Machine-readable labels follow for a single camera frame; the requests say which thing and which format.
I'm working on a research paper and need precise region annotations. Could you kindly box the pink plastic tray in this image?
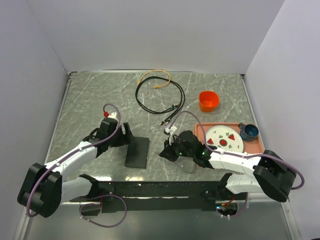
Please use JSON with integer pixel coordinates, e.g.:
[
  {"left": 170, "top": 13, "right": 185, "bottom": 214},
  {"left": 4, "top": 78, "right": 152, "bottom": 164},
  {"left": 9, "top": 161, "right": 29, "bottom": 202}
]
[{"left": 202, "top": 122, "right": 264, "bottom": 154}]

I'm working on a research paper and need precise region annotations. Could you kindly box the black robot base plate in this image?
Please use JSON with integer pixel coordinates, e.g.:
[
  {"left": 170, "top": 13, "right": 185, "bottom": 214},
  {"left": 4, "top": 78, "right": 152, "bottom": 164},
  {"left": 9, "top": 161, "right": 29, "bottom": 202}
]
[{"left": 71, "top": 181, "right": 247, "bottom": 213}]

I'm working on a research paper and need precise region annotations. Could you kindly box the black network switch box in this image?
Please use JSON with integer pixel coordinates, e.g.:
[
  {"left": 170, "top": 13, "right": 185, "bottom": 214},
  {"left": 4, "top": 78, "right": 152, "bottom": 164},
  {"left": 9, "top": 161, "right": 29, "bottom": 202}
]
[{"left": 124, "top": 137, "right": 150, "bottom": 169}]

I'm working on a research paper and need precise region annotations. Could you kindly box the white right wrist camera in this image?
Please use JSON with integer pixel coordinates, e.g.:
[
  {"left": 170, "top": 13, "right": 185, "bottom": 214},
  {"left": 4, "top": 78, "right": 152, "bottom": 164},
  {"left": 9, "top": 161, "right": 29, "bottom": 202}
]
[{"left": 164, "top": 125, "right": 178, "bottom": 145}]

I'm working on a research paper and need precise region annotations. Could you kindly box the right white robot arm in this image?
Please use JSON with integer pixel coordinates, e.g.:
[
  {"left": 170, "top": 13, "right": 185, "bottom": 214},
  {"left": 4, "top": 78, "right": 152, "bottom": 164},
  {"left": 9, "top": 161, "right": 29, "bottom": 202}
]
[{"left": 159, "top": 129, "right": 298, "bottom": 202}]

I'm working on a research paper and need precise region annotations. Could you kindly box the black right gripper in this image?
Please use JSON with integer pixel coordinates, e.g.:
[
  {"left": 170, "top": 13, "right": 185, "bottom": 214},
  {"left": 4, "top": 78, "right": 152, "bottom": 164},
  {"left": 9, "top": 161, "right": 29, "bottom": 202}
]
[{"left": 160, "top": 135, "right": 195, "bottom": 162}]

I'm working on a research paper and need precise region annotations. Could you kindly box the white watermelon pattern plate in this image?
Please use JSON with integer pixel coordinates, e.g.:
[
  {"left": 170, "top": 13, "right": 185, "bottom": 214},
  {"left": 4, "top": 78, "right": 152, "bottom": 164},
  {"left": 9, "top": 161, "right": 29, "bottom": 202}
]
[{"left": 205, "top": 125, "right": 244, "bottom": 153}]

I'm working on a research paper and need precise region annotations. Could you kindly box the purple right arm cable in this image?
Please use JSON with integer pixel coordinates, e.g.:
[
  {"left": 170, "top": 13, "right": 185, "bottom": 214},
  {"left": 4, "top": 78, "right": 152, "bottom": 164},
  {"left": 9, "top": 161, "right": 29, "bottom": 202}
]
[{"left": 167, "top": 110, "right": 305, "bottom": 218}]

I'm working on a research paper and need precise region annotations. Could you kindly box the blue ceramic mug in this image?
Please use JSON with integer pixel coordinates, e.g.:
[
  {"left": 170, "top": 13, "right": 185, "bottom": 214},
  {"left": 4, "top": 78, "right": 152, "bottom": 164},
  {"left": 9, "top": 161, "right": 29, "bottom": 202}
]
[{"left": 238, "top": 122, "right": 259, "bottom": 142}]

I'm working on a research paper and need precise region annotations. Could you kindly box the yellow ethernet cable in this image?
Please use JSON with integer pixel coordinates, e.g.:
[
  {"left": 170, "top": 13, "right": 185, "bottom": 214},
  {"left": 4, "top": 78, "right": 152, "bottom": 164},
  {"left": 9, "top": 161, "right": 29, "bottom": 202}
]
[{"left": 137, "top": 69, "right": 172, "bottom": 90}]

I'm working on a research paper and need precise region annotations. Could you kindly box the black cable with teal plugs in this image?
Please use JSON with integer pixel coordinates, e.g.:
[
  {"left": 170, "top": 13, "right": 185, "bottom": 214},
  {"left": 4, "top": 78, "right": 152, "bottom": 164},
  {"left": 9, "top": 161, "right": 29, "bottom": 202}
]
[{"left": 135, "top": 76, "right": 186, "bottom": 126}]

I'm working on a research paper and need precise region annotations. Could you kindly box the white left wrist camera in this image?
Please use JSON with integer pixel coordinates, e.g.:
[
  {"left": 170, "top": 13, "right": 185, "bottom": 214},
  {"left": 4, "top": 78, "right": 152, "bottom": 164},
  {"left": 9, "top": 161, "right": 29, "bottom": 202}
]
[{"left": 108, "top": 112, "right": 119, "bottom": 121}]

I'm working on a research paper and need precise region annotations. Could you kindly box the orange plastic cup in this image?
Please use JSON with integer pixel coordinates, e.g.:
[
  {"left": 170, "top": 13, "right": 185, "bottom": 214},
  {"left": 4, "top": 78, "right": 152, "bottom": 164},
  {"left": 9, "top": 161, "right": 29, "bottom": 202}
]
[{"left": 198, "top": 91, "right": 220, "bottom": 113}]

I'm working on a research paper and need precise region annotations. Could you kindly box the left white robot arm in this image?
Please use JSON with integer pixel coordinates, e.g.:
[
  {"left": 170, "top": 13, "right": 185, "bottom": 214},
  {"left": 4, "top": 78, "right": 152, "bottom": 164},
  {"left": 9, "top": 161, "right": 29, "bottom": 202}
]
[{"left": 17, "top": 117, "right": 134, "bottom": 218}]

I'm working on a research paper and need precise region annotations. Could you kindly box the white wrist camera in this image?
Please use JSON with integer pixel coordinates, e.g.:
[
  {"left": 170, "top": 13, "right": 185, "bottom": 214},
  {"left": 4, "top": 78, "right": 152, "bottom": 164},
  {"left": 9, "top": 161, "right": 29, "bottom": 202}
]
[
  {"left": 108, "top": 112, "right": 119, "bottom": 121},
  {"left": 164, "top": 125, "right": 178, "bottom": 145}
]

